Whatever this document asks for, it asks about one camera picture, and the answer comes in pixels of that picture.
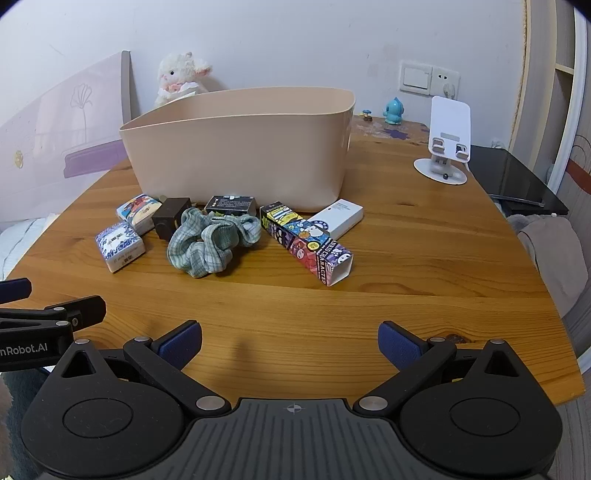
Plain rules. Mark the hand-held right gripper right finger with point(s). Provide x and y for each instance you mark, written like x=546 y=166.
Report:
x=397 y=344

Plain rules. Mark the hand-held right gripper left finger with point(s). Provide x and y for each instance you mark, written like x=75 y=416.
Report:
x=182 y=344

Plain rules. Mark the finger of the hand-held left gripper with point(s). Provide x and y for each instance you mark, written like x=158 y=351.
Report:
x=85 y=310
x=14 y=289

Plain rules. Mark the green plaid scrunchie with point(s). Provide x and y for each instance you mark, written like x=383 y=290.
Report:
x=203 y=249

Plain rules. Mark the dark brown box with cap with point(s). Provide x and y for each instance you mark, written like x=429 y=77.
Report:
x=168 y=214

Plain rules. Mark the long cartoon print box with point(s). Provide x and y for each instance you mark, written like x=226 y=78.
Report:
x=304 y=240

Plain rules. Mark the white rectangular box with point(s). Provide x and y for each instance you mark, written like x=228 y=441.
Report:
x=337 y=214

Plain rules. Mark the beige plastic storage bin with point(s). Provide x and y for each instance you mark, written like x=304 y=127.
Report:
x=240 y=152

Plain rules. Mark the white bedding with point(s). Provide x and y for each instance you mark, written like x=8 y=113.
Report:
x=23 y=244

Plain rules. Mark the blue white patterned box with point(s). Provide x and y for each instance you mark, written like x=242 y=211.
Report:
x=117 y=244

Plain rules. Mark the red blue picture box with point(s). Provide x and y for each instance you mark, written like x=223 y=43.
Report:
x=138 y=210

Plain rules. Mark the small black box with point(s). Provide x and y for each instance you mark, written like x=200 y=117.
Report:
x=231 y=203

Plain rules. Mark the grey cloth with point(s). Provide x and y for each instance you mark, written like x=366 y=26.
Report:
x=549 y=249

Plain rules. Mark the black side table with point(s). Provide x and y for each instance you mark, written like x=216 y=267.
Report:
x=517 y=180

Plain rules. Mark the white phone stand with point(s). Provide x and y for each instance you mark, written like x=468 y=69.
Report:
x=450 y=122

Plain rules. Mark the tiny mushroom figurine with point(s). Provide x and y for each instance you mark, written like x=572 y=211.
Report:
x=367 y=115

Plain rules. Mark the blue bird figurine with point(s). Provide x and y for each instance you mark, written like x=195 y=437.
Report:
x=393 y=110

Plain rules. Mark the white plush sheep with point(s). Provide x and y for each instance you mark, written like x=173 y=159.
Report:
x=178 y=69

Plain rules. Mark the white wardrobe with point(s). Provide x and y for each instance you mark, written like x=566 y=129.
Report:
x=565 y=92

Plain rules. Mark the white light switch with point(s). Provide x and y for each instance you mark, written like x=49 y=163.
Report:
x=416 y=76

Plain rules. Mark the white wall socket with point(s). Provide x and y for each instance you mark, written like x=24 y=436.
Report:
x=447 y=76

